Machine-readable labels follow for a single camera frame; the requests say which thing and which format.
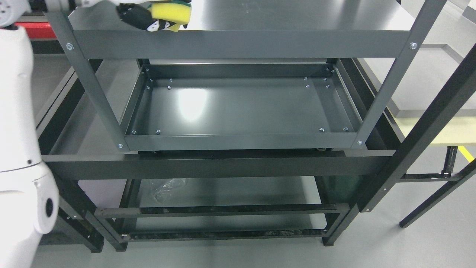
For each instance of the clear plastic bag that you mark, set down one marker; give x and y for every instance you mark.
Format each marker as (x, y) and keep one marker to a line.
(163, 190)

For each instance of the black metal shelving rack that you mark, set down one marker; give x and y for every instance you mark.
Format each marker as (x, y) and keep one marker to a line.
(237, 194)

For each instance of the grey small shelf unit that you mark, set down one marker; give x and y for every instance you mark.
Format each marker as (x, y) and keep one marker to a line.
(245, 74)

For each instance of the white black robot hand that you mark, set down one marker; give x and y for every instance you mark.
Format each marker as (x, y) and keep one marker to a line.
(136, 14)

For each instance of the green yellow sponge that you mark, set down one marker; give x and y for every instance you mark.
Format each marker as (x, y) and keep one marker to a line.
(171, 14)

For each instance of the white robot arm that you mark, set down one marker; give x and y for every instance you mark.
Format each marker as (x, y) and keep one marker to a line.
(29, 194)

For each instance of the red metal beam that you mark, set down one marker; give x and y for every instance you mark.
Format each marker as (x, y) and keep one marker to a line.
(38, 30)

